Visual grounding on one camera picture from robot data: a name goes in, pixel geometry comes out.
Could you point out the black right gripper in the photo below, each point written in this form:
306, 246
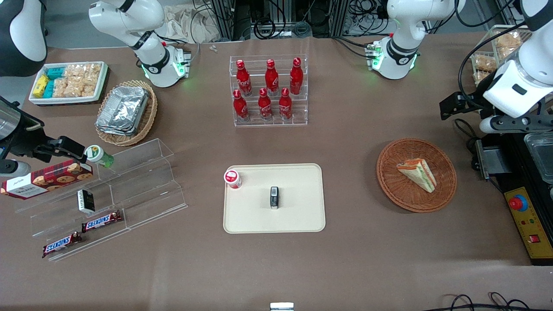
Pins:
22, 139

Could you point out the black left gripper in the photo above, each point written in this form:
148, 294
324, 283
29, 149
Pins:
474, 103

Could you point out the triangular sandwich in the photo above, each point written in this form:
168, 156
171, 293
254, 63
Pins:
418, 173

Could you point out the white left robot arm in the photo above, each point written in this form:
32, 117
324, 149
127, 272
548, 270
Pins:
404, 26

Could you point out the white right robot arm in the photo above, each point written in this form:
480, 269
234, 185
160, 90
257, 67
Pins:
151, 26

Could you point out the light oval wicker basket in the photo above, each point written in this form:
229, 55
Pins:
149, 121

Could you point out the brown round wicker basket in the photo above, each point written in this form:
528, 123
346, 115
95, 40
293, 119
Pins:
393, 190

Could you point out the cream plastic tray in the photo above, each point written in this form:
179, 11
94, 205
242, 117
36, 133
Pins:
298, 216

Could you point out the green bottle white cap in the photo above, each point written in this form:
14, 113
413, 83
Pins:
100, 156

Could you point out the red tartan cookie box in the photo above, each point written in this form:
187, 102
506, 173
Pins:
47, 179

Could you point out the white rectangular snack bin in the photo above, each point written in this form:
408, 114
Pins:
69, 100

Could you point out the bagged bread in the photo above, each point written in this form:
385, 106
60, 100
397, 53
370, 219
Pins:
509, 42
484, 65

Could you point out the small black white box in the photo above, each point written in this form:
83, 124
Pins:
86, 201

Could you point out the clear bag of crackers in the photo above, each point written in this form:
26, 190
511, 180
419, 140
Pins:
61, 88
92, 72
84, 88
74, 71

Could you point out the stacked aluminium foil trays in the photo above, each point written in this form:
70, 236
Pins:
123, 110

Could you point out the teal snack packet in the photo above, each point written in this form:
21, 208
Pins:
55, 73
49, 89

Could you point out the yellow snack packet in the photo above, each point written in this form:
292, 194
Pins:
41, 86

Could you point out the Snickers chocolate bar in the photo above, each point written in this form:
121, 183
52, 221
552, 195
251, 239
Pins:
61, 245
102, 221

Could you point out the clear acrylic step shelf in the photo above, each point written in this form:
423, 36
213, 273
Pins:
142, 190

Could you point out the black equipment base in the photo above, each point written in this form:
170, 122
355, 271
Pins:
512, 168

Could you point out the clear plastic container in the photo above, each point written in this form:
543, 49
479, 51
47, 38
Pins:
540, 157

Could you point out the yellow emergency stop box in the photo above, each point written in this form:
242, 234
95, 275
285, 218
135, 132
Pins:
529, 233

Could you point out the clear acrylic bottle rack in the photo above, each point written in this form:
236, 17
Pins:
302, 116

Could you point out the red cola bottle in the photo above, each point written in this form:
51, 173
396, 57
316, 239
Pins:
285, 105
240, 107
296, 77
271, 80
243, 80
265, 106

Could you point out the small red-capped white bottle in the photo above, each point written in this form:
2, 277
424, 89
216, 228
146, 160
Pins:
232, 179

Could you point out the crumpled beige cloth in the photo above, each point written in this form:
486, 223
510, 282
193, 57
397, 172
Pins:
185, 23

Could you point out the white object at table edge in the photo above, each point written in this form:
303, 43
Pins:
281, 306

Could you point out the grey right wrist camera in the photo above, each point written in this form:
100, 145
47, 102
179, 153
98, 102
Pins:
15, 167

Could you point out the grey metal bracket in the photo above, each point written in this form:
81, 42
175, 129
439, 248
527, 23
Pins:
488, 160

